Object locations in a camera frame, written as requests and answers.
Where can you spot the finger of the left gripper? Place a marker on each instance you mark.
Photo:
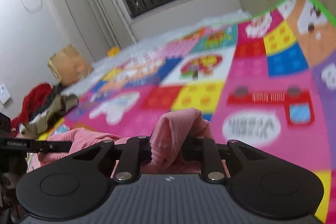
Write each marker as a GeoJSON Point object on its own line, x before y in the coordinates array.
{"type": "Point", "coordinates": [35, 146]}

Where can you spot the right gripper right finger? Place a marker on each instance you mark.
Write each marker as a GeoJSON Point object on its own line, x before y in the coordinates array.
{"type": "Point", "coordinates": [204, 151]}

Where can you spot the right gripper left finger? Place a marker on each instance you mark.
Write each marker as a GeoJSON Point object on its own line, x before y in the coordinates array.
{"type": "Point", "coordinates": [133, 153]}

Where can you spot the pink ribbed knit garment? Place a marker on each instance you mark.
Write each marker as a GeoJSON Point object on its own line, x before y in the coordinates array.
{"type": "Point", "coordinates": [166, 142]}

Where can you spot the red garment pile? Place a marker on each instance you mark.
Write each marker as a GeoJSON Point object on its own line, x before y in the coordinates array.
{"type": "Point", "coordinates": [36, 97]}

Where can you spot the olive green dotted garment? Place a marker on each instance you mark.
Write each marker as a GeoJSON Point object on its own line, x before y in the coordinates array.
{"type": "Point", "coordinates": [58, 108]}

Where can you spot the colourful cartoon play mat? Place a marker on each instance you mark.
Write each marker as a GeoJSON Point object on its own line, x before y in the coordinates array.
{"type": "Point", "coordinates": [268, 81]}

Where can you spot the brown cardboard box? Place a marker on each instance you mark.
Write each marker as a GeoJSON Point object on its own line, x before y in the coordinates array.
{"type": "Point", "coordinates": [68, 66]}

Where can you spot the grey window curtain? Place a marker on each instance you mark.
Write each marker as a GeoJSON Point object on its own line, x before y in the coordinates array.
{"type": "Point", "coordinates": [111, 24]}

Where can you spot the white wall socket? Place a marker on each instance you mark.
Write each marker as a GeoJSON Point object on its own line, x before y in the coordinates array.
{"type": "Point", "coordinates": [4, 94]}

